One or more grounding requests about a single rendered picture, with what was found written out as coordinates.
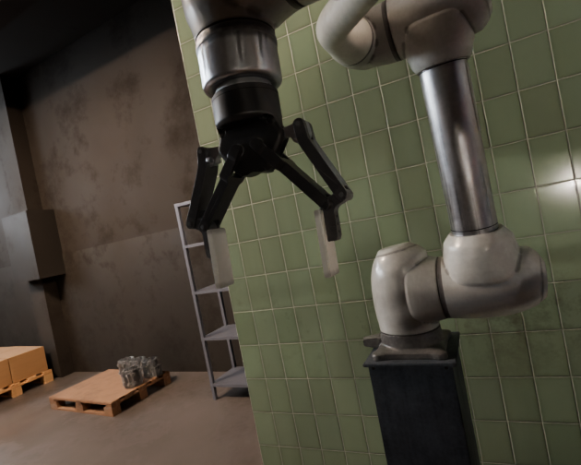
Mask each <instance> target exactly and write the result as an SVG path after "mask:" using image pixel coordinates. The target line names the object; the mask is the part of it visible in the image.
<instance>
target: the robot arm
mask: <svg viewBox="0 0 581 465"><path fill-rule="evenodd" d="M181 1H182V6H183V9H184V15H185V19H186V21H187V24H188V26H189V28H190V30H191V31H192V33H193V36H194V39H195V43H196V56H197V58H198V63H199V69H200V75H201V80H202V86H203V91H204V92H205V94H206V95H207V96H208V97H209V98H211V102H212V108H213V113H214V119H215V125H216V128H217V130H218V132H219V146H218V147H214V148H205V147H199V148H198V149H197V164H198V167H197V172H196V180H195V184H194V189H193V194H192V197H191V202H190V207H189V210H188V215H187V220H186V227H187V228H188V229H195V230H199V231H200V232H202V234H203V239H204V246H205V251H206V256H207V258H211V262H212V267H213V273H214V279H215V284H216V288H217V289H221V288H224V287H227V286H229V285H232V284H233V283H234V280H233V275H232V269H231V259H230V253H229V247H228V241H227V235H226V230H225V229H224V228H220V227H219V226H220V224H221V222H222V220H223V218H224V216H225V214H226V212H227V209H228V207H229V205H230V203H231V201H232V199H233V197H234V195H235V193H236V190H237V188H238V186H239V184H241V183H242V182H243V180H244V178H245V177H254V176H257V175H259V174H260V173H273V172H274V170H275V169H276V170H278V171H280V172H281V173H282V174H284V175H285V176H286V177H287V178H288V179H289V180H290V181H291V182H293V183H294V184H295V185H296V186H297V187H298V188H299V189H301V190H302V191H303V192H304V194H305V195H307V196H308V197H309V198H311V199H312V200H313V202H314V203H315V204H317V205H318V206H319V207H320V209H319V210H315V211H314V219H315V225H316V230H317V236H318V242H319V247H320V253H321V259H322V265H323V271H324V276H325V278H331V277H333V276H335V275H336V274H338V273H339V269H338V258H337V252H336V247H335V241H337V240H340V239H341V235H342V233H341V227H340V221H339V215H338V208H339V207H340V206H341V205H342V204H344V203H345V202H347V201H349V200H352V199H353V192H352V190H351V189H350V187H349V186H348V184H347V183H346V182H345V180H344V179H343V178H342V176H341V175H340V173H339V172H338V170H337V169H336V167H335V166H334V165H333V163H332V162H331V160H330V159H329V158H328V157H327V155H326V154H325V153H324V151H323V150H322V148H321V147H320V146H319V144H318V143H317V141H316V140H315V136H314V130H313V127H312V125H311V124H310V123H309V122H307V121H305V120H303V119H302V118H296V119H294V121H293V124H292V125H288V126H286V127H284V125H283V124H282V113H281V108H280V102H279V92H278V88H279V86H280V85H281V82H282V75H281V69H280V63H279V53H278V42H277V37H276V35H275V29H277V28H278V27H279V26H280V25H281V24H282V23H283V22H284V21H285V20H286V19H288V18H289V17H290V16H291V15H293V14H294V13H296V12H297V11H298V10H300V9H302V8H304V7H305V6H309V5H310V4H313V3H315V2H318V1H321V0H181ZM377 1H378V0H329V1H328V2H327V4H326V5H325V7H324V8H323V10H322V12H321V14H320V16H319V18H318V20H317V23H316V37H317V40H318V41H319V43H320V44H321V46H322V47H323V48H324V49H325V50H326V51H327V52H328V53H329V54H330V55H331V56H332V58H333V59H334V60H335V61H337V62H338V63H340V64H341V65H342V66H345V67H346V68H350V69H355V70H367V69H371V68H374V67H378V66H385V65H390V64H393V63H396V62H399V61H402V60H405V59H407V62H408V63H409V66H410V68H411V70H412V71H413V72H414V73H415V74H416V75H417V76H419V77H420V82H421V89H422V94H423V99H424V103H425V107H426V112H427V116H428V121H429V126H430V130H431V134H432V139H433V147H434V152H435V156H436V160H437V165H438V170H439V174H440V179H441V183H442V188H443V192H444V197H445V205H446V209H447V214H448V219H449V223H450V228H451V232H450V233H449V234H448V235H447V237H446V239H445V241H444V252H443V256H428V255H427V251H426V249H424V248H423V247H422V246H420V245H418V244H414V243H411V242H406V243H402V244H395V245H391V246H389V247H386V248H383V249H381V250H379V251H378V252H377V255H376V257H375V260H374V262H373V267H372V276H371V284H372V294H373V304H374V309H375V313H376V317H377V320H378V323H379V327H380V331H381V332H380V333H379V334H374V335H371V336H366V337H364V338H363V345H364V346H365V347H372V348H378V349H377V350H376V351H375V352H373V354H372V356H373V360H374V361H385V360H439V361H442V360H445V359H447V358H448V354H447V351H446V349H447V343H448V340H449V338H451V337H452V334H451V330H449V329H441V325H440V321H441V320H444V319H447V318H488V317H498V316H510V315H513V314H517V313H520V312H523V311H526V310H528V309H530V308H532V307H535V306H537V305H538V304H539V303H540V302H541V301H543V300H544V299H545V298H546V297H547V295H548V278H547V270H546V265H545V262H544V260H543V258H542V257H541V256H540V255H539V254H538V252H536V251H535V250H533V249H532V248H530V247H528V246H525V245H524V246H519V245H518V243H517V241H516V238H515V236H514V234H513V233H512V232H511V231H510V230H509V229H508V228H506V227H505V226H503V225H502V224H500V223H498V220H497V216H496V211H495V206H494V201H493V196H492V187H491V182H490V177H489V172H488V167H487V162H486V157H485V152H484V147H483V143H482V137H481V132H480V131H481V129H480V120H479V116H478V110H477V105H476V101H475V95H474V90H473V86H472V80H471V75H470V71H469V66H468V59H469V58H470V56H471V54H472V51H473V43H474V38H475V34H476V33H478V32H480V31H481V30H483V29H484V27H485V26H486V25H487V23H488V22H489V20H490V16H491V14H492V0H385V1H383V2H381V3H379V4H377V5H375V3H376V2H377ZM289 138H291V139H292V141H293V142H295V143H298V144H299V145H300V147H301V148H302V150H303V151H304V153H305V154H306V156H307V157H308V159H309V160H310V161H311V163H312V164H313V166H314V167H315V169H316V170H317V171H318V172H319V174H320V175H321V176H322V178H323V179H324V181H325V182H326V184H327V185H328V187H329V188H330V190H331V191H332V192H333V195H330V194H329V193H327V191H326V190H325V189H324V188H323V187H322V186H320V185H319V184H318V183H317V182H316V181H315V180H313V179H312V178H311V177H310V176H309V175H308V174H306V173H305V172H304V171H303V170H302V169H301V168H299V167H298V166H297V165H296V164H295V162H294V161H293V160H291V159H290V158H289V157H288V156H287V155H286V154H285V153H283V152H284V150H285V148H286V146H287V143H288V141H289ZM220 158H222V159H223V160H225V163H224V165H223V167H222V170H221V172H220V174H219V178H220V179H219V183H218V185H217V187H216V189H215V191H214V187H215V183H216V180H217V175H218V168H219V164H221V159H220ZM233 172H235V173H233ZM213 192H214V194H213Z"/></svg>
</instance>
